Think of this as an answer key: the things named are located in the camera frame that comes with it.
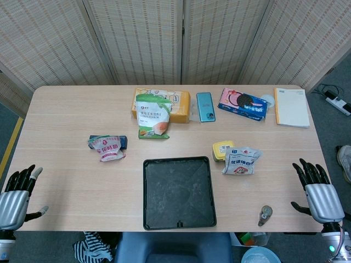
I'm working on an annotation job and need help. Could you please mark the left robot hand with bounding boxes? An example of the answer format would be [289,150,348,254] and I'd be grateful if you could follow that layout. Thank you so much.
[0,164,49,231]

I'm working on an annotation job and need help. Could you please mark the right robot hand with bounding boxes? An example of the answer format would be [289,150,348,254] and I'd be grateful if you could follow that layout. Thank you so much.
[290,158,345,224]

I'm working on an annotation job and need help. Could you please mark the white red snack bag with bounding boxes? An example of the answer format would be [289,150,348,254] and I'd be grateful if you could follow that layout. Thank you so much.
[221,147,263,175]

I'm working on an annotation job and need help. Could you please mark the red white MSG bag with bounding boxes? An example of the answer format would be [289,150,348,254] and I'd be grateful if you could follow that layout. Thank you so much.
[87,135,127,163]

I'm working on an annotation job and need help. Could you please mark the black square tray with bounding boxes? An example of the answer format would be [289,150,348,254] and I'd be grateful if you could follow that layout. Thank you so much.
[142,156,217,231]

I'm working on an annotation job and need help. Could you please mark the green white snack pouch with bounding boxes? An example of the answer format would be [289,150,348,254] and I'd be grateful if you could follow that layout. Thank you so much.
[135,94,173,140]

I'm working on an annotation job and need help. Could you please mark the grey sneaker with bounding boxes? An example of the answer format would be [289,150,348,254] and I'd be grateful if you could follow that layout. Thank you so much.
[336,145,351,184]

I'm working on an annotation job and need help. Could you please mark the correction tape dispenser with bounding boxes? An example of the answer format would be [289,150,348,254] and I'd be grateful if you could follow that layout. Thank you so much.
[257,205,273,227]

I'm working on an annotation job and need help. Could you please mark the light blue bowl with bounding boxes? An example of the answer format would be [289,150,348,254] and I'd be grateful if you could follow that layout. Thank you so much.
[241,246,282,263]

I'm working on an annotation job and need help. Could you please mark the colourful puzzle cube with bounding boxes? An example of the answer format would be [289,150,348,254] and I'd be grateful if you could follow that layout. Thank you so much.
[238,232,254,246]

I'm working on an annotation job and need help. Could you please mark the black white striped cloth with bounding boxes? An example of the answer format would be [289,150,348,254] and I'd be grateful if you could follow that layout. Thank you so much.
[72,231,115,262]

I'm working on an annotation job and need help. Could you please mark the white notebook yellow spine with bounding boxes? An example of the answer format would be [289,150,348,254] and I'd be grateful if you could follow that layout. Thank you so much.
[274,87,310,129]

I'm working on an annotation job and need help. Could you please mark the white power strip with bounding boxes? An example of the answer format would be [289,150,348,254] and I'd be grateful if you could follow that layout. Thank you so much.
[325,92,351,116]

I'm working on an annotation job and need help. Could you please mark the round translucent lid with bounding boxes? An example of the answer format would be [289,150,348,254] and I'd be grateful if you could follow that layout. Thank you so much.
[260,94,276,110]

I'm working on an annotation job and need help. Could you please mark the yellow-lidded green container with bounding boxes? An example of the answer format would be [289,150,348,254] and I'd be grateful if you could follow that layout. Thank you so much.
[212,140,234,162]

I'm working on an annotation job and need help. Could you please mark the blue pink cookie box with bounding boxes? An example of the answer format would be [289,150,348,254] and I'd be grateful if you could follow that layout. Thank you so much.
[217,87,268,122]

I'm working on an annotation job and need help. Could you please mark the dark blue box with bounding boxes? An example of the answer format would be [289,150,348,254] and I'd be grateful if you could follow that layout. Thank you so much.
[89,134,129,150]

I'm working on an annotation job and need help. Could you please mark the teal smartphone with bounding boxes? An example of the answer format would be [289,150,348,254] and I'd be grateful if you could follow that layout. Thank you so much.
[196,92,217,123]

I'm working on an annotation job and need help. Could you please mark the blue chair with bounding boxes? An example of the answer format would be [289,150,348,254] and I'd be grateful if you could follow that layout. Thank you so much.
[114,232,234,263]

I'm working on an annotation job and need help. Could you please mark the clear plastic wrapper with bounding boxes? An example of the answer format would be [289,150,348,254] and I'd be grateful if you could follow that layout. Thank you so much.
[190,98,202,123]

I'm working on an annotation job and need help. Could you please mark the yellow tissue pack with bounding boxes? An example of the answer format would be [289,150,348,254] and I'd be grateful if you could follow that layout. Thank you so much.
[131,88,191,124]

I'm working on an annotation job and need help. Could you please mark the woven folding screen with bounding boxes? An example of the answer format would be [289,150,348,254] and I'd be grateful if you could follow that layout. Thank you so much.
[0,0,351,117]

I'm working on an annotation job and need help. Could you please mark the black power cable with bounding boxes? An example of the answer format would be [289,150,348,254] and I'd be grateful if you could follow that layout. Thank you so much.
[312,83,343,99]

